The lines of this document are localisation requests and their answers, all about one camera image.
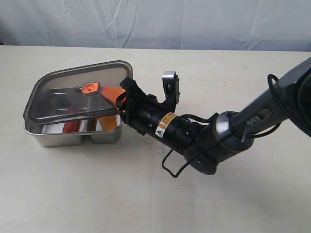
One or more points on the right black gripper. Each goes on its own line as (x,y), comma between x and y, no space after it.
(144,114)

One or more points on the yellow toy cheese wedge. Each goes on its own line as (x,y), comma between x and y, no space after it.
(108,122)

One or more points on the dark transparent box lid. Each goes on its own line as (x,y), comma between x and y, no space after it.
(75,93)

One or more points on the red toy sausage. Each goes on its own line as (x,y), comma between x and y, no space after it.
(74,125)

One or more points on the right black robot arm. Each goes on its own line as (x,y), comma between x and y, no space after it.
(204,143)

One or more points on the steel two-compartment lunch box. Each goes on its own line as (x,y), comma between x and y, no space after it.
(52,135)

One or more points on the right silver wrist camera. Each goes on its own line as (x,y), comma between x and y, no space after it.
(170,81)

